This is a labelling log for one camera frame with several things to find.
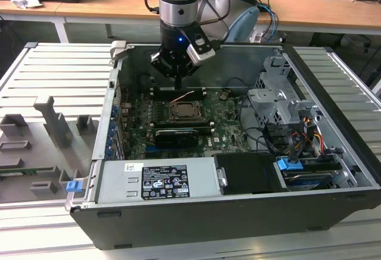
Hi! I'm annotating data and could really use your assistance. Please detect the coloured power wire bundle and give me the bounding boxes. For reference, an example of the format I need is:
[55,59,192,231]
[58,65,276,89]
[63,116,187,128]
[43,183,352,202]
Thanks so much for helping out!
[291,116,325,155]

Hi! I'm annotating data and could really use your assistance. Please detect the black open PC case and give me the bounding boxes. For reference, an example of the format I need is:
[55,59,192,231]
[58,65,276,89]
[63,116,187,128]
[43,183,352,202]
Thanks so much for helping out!
[64,40,381,250]

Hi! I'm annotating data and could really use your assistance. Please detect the blue cable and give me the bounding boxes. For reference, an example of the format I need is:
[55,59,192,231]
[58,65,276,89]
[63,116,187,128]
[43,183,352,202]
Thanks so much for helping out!
[257,2,280,40]

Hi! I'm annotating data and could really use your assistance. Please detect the grey parts rack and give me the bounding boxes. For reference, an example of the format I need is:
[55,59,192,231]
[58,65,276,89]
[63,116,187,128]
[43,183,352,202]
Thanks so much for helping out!
[0,95,101,204]

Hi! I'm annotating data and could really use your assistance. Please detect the blue case latch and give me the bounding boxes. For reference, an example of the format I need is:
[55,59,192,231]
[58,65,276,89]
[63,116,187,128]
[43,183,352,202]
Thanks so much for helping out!
[65,180,83,193]

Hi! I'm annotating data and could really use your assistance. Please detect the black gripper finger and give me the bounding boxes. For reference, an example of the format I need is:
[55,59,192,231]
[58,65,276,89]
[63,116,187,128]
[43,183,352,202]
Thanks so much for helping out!
[150,51,180,90]
[178,58,200,90]

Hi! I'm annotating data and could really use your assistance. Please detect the silver power supply unit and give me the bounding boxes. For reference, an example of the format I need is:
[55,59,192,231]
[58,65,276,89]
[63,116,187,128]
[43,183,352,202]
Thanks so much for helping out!
[96,157,223,204]

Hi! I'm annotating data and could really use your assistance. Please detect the black plastic shroud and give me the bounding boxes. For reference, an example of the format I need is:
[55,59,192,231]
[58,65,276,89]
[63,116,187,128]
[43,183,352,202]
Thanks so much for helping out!
[213,152,288,196]

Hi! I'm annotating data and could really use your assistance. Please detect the black CPU socket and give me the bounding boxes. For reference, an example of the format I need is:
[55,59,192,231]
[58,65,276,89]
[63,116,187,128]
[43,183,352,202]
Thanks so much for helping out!
[168,99,209,123]

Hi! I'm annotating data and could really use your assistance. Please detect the blue disk carrier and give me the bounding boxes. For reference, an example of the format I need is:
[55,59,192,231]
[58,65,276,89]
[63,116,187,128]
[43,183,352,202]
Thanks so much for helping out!
[276,157,303,171]

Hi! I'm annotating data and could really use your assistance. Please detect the grey case handle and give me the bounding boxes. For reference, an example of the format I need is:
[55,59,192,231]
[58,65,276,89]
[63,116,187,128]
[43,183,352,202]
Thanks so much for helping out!
[110,40,129,61]

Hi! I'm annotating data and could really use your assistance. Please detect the crumpled white paper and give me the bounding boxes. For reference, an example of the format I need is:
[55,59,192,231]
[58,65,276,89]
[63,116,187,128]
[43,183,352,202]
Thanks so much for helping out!
[10,0,44,10]

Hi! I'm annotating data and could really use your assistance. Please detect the hard disk drive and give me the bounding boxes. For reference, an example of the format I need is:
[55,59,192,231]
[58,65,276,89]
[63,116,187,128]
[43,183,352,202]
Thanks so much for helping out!
[281,169,334,191]

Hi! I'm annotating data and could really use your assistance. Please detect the green RAM stick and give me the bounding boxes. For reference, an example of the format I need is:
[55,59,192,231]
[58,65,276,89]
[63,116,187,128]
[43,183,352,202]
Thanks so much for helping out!
[0,167,55,175]

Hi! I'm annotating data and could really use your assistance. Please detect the wooden desk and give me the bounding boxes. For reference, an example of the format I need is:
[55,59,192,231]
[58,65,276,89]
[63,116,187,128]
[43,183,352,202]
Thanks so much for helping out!
[0,0,381,43]

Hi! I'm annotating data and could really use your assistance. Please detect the black RAM slot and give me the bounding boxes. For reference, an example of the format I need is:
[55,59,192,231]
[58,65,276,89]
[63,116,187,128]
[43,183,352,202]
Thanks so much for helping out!
[151,92,208,100]
[153,119,215,127]
[150,86,208,93]
[154,125,216,133]

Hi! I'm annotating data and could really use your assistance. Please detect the metal socket cover frame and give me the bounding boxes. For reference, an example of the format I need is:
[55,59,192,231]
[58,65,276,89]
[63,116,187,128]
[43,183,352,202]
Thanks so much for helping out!
[170,101,207,121]

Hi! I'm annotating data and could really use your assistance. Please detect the black data cable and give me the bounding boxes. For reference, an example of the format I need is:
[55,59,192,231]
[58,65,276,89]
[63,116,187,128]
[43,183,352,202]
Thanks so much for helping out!
[264,124,299,163]

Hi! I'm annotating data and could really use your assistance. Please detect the black graphics card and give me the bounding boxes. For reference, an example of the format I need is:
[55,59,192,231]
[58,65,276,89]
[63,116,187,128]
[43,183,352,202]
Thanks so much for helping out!
[154,128,199,148]

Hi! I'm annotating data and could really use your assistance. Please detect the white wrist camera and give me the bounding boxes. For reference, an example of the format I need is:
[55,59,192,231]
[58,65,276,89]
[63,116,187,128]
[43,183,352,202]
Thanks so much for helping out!
[186,32,217,67]

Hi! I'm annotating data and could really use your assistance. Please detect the silver metal drive cage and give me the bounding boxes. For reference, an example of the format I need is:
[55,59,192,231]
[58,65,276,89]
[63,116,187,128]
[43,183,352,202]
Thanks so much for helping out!
[246,56,321,130]

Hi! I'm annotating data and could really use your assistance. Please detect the green motherboard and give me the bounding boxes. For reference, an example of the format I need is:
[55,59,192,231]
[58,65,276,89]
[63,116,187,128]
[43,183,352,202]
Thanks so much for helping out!
[120,89,254,158]

